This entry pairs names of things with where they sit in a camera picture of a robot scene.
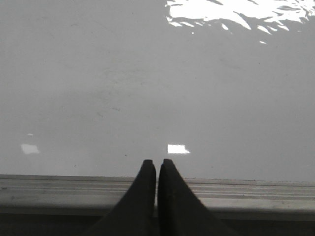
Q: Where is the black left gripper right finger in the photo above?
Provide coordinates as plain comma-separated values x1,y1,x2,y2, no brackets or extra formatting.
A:
157,159,238,236

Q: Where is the white whiteboard with aluminium frame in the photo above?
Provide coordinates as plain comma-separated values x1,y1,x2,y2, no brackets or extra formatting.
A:
0,0,315,221

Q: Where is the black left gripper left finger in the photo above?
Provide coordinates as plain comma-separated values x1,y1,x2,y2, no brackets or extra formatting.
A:
81,159,156,236

